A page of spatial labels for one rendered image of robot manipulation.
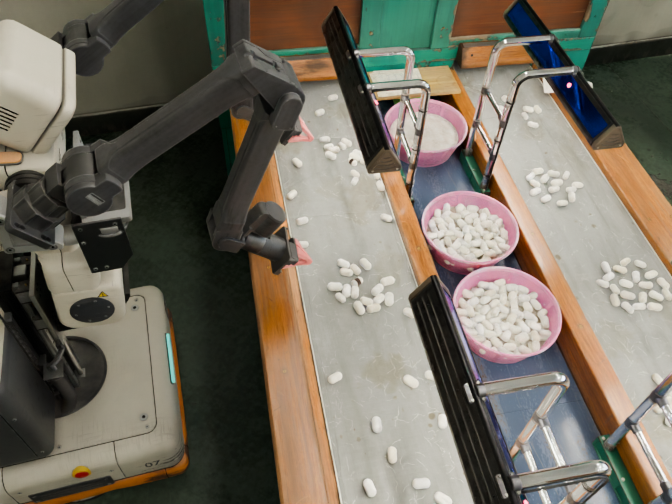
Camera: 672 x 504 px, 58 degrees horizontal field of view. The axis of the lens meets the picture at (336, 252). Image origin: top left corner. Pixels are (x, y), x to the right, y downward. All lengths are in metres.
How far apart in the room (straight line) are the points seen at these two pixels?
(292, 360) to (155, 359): 0.72
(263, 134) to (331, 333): 0.57
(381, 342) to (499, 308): 0.32
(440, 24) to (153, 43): 1.39
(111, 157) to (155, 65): 1.99
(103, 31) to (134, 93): 1.72
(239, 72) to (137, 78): 2.12
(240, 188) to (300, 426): 0.52
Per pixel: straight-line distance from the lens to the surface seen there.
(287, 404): 1.38
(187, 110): 1.05
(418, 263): 1.61
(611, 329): 1.67
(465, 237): 1.73
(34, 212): 1.18
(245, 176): 1.19
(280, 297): 1.52
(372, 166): 1.40
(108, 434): 1.96
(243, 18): 1.49
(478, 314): 1.59
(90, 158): 1.16
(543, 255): 1.72
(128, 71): 3.10
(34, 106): 1.22
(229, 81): 1.03
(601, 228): 1.89
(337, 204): 1.76
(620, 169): 2.06
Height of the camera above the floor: 2.01
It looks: 51 degrees down
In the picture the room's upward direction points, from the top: 3 degrees clockwise
